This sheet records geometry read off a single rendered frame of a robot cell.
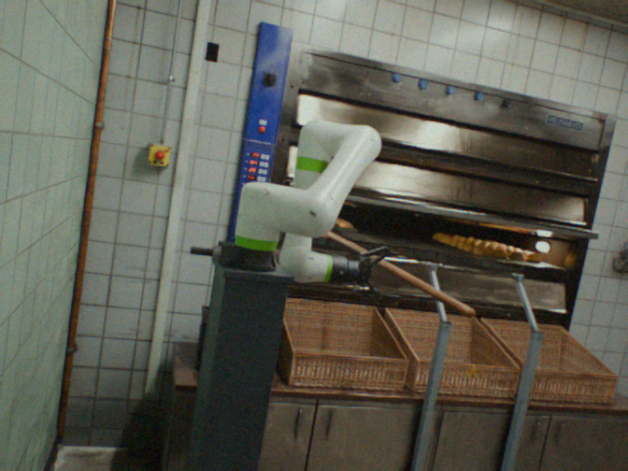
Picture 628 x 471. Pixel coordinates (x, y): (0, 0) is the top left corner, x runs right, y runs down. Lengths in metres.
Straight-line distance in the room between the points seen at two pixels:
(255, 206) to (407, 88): 1.61
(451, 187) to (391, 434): 1.32
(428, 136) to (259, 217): 1.62
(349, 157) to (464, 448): 1.67
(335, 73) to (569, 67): 1.35
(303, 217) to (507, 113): 1.98
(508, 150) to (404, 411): 1.52
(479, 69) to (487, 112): 0.23
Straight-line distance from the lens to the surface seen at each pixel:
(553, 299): 3.61
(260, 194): 1.59
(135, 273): 2.81
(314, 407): 2.53
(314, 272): 1.80
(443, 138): 3.09
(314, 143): 1.90
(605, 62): 3.68
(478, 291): 3.31
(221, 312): 1.60
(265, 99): 2.76
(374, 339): 3.00
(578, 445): 3.30
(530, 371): 2.87
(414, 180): 3.03
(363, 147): 1.80
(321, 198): 1.55
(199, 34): 2.78
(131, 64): 2.77
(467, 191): 3.18
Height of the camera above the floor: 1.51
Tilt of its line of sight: 6 degrees down
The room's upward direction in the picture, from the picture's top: 10 degrees clockwise
